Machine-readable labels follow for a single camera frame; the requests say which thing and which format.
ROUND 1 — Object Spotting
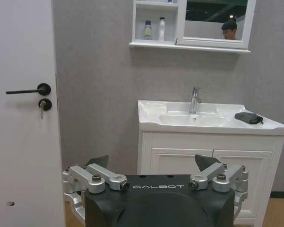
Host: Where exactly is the white vanity cabinet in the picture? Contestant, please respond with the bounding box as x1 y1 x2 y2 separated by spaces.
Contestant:
137 129 284 218

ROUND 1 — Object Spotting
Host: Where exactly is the dark grey towel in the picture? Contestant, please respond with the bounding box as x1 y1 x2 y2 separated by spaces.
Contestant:
234 112 264 125

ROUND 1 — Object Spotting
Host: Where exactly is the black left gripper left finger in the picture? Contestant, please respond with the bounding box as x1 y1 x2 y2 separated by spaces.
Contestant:
62 155 131 223

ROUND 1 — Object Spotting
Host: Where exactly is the white vanity cabinet door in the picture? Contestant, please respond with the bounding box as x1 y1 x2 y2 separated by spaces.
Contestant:
213 149 275 214
151 148 214 175

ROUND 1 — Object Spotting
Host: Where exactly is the black door lock with key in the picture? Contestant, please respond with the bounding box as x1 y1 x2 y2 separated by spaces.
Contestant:
38 98 53 120

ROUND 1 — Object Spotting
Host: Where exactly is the chrome faucet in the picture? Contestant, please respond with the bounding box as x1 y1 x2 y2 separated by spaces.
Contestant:
188 87 202 114

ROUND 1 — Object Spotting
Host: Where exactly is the white ceramic washbasin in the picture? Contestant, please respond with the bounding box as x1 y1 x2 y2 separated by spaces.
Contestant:
137 99 284 136

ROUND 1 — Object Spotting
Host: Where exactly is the white wall cabinet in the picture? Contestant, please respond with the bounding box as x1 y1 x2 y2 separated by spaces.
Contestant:
128 0 257 53

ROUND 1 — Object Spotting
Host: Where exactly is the cabinet mirror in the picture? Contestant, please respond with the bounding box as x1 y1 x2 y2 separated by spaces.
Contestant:
184 0 249 41

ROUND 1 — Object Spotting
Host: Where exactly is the black door handle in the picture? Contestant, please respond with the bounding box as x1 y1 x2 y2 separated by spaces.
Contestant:
6 83 52 96

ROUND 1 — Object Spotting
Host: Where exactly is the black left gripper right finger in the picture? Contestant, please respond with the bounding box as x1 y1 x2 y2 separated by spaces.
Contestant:
188 154 249 218

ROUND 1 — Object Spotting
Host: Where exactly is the white bottle with black cap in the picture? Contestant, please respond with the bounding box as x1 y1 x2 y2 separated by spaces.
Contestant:
158 17 166 42

